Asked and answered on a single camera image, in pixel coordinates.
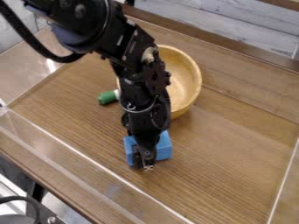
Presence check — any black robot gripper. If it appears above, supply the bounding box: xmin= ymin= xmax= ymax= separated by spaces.
xmin=111 ymin=27 xmax=171 ymax=172

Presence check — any blue foam block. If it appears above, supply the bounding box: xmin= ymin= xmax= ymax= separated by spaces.
xmin=124 ymin=130 xmax=174 ymax=166

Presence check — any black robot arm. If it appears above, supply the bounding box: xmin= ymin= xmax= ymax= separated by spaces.
xmin=0 ymin=0 xmax=171 ymax=171

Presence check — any light wooden bowl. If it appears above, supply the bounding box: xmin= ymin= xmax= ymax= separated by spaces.
xmin=159 ymin=45 xmax=202 ymax=119

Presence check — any small green cylinder toy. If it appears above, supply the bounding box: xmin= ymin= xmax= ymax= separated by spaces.
xmin=98 ymin=89 xmax=120 ymax=105

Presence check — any black metal base plate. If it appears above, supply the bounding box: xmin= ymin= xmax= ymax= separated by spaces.
xmin=26 ymin=204 xmax=67 ymax=224

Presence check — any black cable lower left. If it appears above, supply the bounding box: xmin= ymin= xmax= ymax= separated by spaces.
xmin=0 ymin=197 xmax=43 ymax=224

